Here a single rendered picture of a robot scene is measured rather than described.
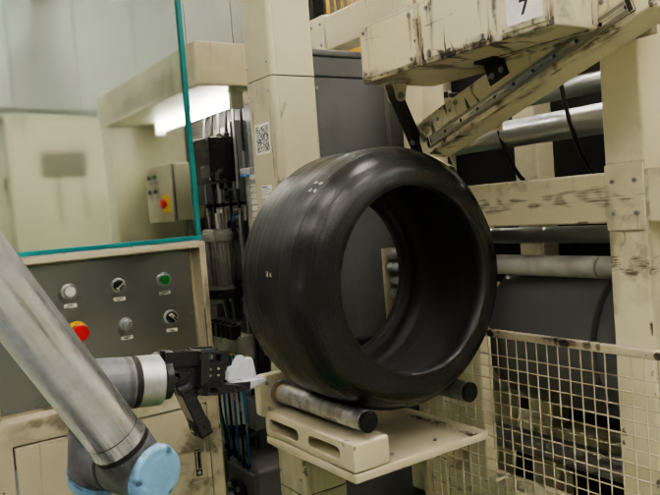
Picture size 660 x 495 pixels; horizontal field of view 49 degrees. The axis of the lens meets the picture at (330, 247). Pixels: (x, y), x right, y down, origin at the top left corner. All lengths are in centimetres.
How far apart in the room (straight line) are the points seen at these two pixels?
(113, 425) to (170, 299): 85
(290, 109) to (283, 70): 9
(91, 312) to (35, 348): 82
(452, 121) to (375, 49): 26
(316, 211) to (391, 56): 57
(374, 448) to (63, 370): 67
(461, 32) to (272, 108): 47
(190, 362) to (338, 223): 38
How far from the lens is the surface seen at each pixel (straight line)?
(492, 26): 157
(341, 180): 140
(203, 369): 133
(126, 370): 128
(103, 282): 187
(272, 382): 172
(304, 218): 137
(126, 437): 114
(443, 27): 167
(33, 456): 184
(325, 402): 155
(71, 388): 109
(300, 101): 179
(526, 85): 168
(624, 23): 155
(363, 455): 147
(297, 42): 182
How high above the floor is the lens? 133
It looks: 3 degrees down
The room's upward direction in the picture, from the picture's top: 5 degrees counter-clockwise
